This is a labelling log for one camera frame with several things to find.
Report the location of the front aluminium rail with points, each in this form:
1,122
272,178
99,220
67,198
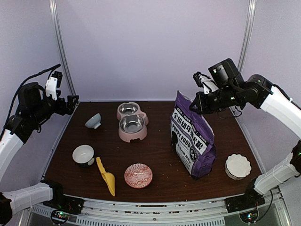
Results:
194,213

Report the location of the yellow plastic scoop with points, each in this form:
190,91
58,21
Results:
108,177

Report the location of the left aluminium frame post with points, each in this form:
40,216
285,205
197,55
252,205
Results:
61,49

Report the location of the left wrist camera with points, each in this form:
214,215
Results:
53,82

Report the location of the pink double pet feeder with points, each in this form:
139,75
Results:
132,122

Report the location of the light blue ceramic bowl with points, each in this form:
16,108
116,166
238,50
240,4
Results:
94,122

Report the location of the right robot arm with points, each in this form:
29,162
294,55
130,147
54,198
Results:
225,87

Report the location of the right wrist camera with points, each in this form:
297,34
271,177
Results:
205,82

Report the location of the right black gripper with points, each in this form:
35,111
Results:
202,108

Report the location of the white scalloped ceramic bowl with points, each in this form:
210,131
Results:
237,167

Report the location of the red patterned ceramic dish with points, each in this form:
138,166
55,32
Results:
138,175

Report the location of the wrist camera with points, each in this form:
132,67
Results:
53,82
205,82

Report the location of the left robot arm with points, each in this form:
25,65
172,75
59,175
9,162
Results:
34,109

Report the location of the black white ceramic bowl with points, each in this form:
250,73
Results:
84,156

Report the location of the aluminium frame post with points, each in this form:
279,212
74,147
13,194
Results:
61,49
247,34

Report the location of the right aluminium frame post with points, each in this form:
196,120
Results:
247,34

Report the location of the purple puppy food bag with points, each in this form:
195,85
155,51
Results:
192,138

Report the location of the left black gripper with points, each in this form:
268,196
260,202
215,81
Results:
69,106

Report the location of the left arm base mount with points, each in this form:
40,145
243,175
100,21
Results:
65,209

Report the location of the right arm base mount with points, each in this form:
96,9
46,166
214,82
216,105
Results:
247,206

